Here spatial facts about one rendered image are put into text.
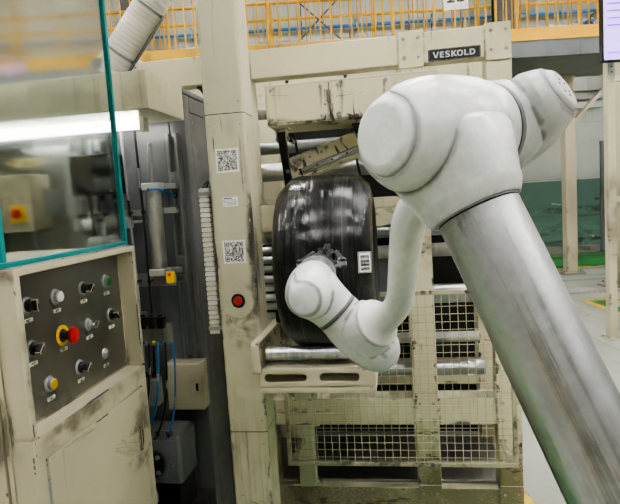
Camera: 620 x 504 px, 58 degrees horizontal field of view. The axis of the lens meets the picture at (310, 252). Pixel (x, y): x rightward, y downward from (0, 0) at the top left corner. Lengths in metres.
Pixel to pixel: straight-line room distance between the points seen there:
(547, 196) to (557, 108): 10.89
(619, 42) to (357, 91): 3.70
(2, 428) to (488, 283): 1.09
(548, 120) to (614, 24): 4.71
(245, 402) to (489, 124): 1.43
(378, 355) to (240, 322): 0.74
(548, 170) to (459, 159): 11.14
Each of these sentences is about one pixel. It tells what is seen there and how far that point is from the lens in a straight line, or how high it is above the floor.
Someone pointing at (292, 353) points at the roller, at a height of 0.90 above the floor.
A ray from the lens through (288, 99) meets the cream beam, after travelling 2.05.
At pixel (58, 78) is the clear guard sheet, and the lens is 1.59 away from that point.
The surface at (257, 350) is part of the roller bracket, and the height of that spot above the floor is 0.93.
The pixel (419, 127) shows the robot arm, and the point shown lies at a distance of 0.62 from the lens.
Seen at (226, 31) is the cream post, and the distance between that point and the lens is 1.87.
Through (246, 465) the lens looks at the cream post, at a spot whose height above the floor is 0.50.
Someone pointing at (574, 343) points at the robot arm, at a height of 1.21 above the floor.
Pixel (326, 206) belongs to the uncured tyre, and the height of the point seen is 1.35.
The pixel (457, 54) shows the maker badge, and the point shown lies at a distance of 2.37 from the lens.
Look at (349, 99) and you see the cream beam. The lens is 2.02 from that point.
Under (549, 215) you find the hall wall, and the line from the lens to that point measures 11.71.
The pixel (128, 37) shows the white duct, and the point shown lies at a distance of 2.31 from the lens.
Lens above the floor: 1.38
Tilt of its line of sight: 5 degrees down
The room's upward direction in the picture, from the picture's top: 4 degrees counter-clockwise
